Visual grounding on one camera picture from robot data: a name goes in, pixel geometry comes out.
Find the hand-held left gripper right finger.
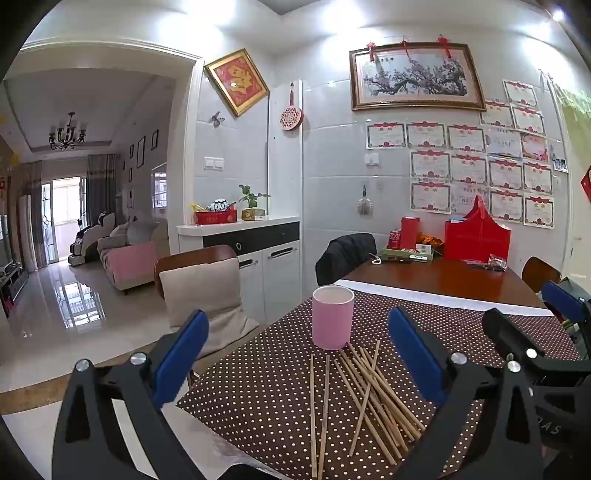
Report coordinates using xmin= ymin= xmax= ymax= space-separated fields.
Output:
xmin=387 ymin=307 xmax=546 ymax=480

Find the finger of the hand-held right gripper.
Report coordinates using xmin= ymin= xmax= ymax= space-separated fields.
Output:
xmin=482 ymin=308 xmax=591 ymax=386
xmin=541 ymin=281 xmax=591 ymax=358

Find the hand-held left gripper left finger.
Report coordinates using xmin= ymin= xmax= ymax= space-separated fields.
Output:
xmin=52 ymin=309 xmax=211 ymax=480

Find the bunch of wooden chopsticks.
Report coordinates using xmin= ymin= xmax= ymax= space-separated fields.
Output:
xmin=308 ymin=340 xmax=426 ymax=479

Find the pink cup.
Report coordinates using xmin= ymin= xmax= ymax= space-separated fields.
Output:
xmin=312 ymin=285 xmax=355 ymax=351

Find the white table liner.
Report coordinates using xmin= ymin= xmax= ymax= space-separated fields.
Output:
xmin=332 ymin=279 xmax=555 ymax=317

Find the wooden chair with beige cushion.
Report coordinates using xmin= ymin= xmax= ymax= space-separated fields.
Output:
xmin=159 ymin=257 xmax=260 ymax=356

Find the brown polka dot tablecloth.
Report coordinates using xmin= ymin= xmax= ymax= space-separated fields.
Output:
xmin=177 ymin=279 xmax=583 ymax=480

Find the red paper bag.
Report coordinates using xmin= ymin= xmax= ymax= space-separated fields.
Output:
xmin=444 ymin=194 xmax=512 ymax=264

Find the green tray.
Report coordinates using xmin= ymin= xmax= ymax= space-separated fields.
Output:
xmin=380 ymin=246 xmax=435 ymax=263

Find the pink blanket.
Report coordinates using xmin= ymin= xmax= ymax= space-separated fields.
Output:
xmin=107 ymin=241 xmax=160 ymax=291

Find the black jacket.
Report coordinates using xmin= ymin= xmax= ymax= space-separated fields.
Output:
xmin=316 ymin=233 xmax=379 ymax=287

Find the white sideboard cabinet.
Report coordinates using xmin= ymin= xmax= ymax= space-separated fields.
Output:
xmin=177 ymin=216 xmax=301 ymax=326

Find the beige sofa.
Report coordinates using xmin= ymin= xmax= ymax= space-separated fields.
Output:
xmin=96 ymin=219 xmax=171 ymax=295

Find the red gift box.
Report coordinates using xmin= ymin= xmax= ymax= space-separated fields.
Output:
xmin=195 ymin=209 xmax=238 ymax=226

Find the massage chair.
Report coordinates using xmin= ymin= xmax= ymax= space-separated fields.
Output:
xmin=68 ymin=212 xmax=116 ymax=268

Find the potted plant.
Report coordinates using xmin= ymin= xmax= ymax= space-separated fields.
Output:
xmin=238 ymin=184 xmax=271 ymax=220

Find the TV stand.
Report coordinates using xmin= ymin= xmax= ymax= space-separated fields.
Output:
xmin=0 ymin=262 xmax=29 ymax=315

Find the grey curtain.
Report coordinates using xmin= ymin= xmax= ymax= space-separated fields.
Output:
xmin=86 ymin=153 xmax=122 ymax=219

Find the white standing air conditioner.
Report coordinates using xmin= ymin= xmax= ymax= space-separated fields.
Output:
xmin=18 ymin=194 xmax=33 ymax=274

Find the black chandelier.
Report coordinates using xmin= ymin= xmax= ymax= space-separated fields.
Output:
xmin=48 ymin=111 xmax=88 ymax=151

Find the red round hanging ornament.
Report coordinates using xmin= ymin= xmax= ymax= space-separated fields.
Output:
xmin=278 ymin=82 xmax=304 ymax=132

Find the framed plum blossom painting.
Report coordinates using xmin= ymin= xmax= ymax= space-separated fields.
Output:
xmin=348 ymin=42 xmax=487 ymax=113

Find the red gold framed picture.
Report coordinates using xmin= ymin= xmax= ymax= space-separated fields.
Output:
xmin=204 ymin=48 xmax=270 ymax=117

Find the wall of award certificates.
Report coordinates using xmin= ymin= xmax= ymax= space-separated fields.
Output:
xmin=366 ymin=79 xmax=556 ymax=230

